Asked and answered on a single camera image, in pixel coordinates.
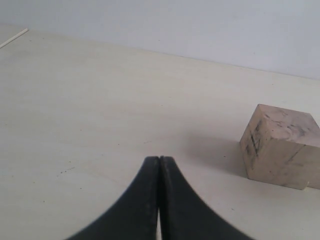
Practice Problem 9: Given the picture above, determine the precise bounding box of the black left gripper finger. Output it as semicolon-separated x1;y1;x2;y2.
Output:
69;156;160;240

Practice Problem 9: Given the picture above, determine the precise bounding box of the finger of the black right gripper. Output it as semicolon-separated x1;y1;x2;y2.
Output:
159;156;251;240

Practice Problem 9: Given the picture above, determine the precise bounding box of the thin white stick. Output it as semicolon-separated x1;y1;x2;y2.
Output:
0;28;29;49

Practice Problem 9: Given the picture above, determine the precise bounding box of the second largest wooden cube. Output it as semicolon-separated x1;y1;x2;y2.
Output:
307;180;320;190

